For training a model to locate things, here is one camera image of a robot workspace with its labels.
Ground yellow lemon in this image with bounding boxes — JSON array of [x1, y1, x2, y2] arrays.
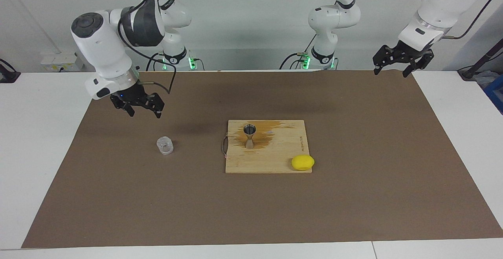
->
[[291, 155, 315, 171]]

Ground small clear glass cup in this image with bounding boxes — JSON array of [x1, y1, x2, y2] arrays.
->
[[156, 136, 174, 156]]

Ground black left arm base cables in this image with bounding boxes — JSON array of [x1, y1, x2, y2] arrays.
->
[[280, 33, 315, 70]]

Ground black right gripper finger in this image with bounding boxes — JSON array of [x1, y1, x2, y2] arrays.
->
[[143, 93, 164, 119], [110, 94, 135, 117]]

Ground steel double jigger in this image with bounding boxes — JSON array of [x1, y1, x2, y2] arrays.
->
[[243, 124, 257, 150]]

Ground black right arm base cables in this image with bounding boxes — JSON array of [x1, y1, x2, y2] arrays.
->
[[146, 52, 206, 72]]

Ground large brown table mat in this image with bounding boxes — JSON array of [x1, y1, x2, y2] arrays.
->
[[22, 70, 503, 248]]

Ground white wall socket box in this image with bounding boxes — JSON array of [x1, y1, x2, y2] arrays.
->
[[40, 53, 85, 72]]

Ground black stand pole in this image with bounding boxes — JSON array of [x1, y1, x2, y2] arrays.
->
[[458, 38, 503, 81]]

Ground wooden cutting board, metal handle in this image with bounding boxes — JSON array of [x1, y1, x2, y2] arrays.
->
[[222, 119, 313, 174]]

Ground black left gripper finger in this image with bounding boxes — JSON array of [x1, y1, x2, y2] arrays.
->
[[402, 51, 435, 78], [373, 45, 397, 75]]

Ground black arm base cables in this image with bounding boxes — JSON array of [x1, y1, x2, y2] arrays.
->
[[146, 52, 206, 72], [280, 33, 315, 70]]

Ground black clamp mount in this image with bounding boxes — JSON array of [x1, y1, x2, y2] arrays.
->
[[0, 59, 21, 83]]

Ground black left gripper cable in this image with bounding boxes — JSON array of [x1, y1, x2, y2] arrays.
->
[[356, 0, 503, 40]]

